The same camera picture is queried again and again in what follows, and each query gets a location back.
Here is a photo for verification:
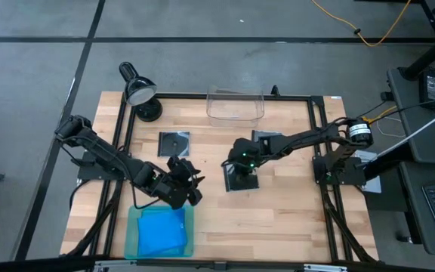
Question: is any white rod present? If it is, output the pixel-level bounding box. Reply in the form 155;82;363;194
375;102;435;159

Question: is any black pole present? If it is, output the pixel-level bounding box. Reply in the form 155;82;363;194
364;143;415;181

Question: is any clear plastic bin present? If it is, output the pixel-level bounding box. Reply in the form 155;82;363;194
205;85;266;128

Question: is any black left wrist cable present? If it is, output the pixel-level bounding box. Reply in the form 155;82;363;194
131;181;162;211

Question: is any yellow plug cord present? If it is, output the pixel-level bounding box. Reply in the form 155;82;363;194
362;105;398;125

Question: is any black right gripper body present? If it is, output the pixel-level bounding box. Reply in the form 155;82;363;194
223;138;264;175

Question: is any teal translucent plastic bin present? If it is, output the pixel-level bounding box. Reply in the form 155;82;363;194
124;204;196;261

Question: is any clear jewel case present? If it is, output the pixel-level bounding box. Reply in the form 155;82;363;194
157;131;191;158
251;129;283;144
223;162;260;193

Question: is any white paper sheet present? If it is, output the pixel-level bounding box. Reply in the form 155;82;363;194
364;175;383;194

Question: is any thick black stand leg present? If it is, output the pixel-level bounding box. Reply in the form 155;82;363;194
397;36;435;81

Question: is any silver bracket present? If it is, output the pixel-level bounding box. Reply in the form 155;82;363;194
303;263;349;272
93;259;128;272

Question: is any black aluminium table frame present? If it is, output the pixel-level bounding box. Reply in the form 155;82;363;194
60;92;379;265

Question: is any long yellow cable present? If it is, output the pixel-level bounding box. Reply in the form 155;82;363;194
310;0;413;48

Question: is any black desk lamp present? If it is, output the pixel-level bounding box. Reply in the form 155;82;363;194
118;61;164;123

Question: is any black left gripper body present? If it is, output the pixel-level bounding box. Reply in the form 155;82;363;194
150;156;196;210

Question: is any black power adapter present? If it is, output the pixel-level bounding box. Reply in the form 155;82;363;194
419;70;435;112

